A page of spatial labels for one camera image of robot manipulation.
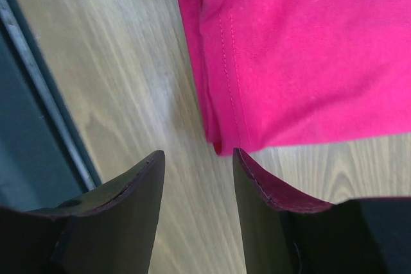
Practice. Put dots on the black table edge rail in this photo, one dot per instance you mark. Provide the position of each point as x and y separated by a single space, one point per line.
44 161

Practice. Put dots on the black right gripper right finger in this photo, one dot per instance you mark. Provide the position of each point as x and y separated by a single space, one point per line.
285 230

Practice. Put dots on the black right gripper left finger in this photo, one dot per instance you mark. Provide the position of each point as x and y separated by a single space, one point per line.
110 229

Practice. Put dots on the pink t shirt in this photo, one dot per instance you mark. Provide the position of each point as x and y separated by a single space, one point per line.
295 72

